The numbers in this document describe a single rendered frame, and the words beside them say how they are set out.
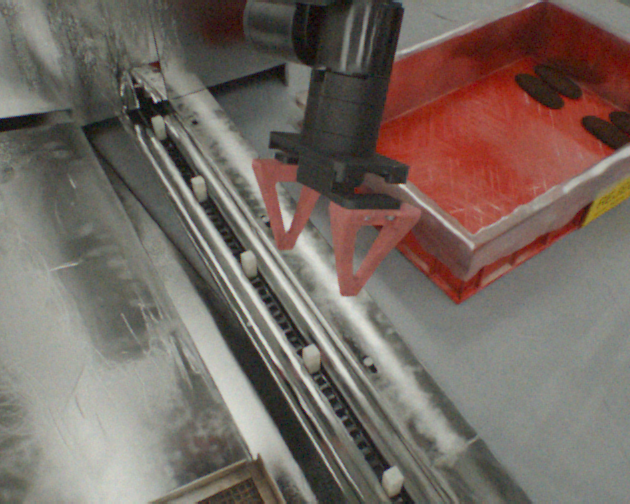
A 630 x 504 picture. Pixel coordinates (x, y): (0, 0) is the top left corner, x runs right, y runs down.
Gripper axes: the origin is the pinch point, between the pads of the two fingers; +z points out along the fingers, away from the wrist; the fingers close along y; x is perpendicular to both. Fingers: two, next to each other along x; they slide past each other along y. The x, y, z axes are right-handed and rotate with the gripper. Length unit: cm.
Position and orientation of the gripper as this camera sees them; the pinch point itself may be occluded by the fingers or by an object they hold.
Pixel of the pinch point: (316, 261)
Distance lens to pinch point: 50.3
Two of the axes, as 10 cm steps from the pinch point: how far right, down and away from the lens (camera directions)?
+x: -8.4, 0.3, -5.5
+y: -5.2, -3.6, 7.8
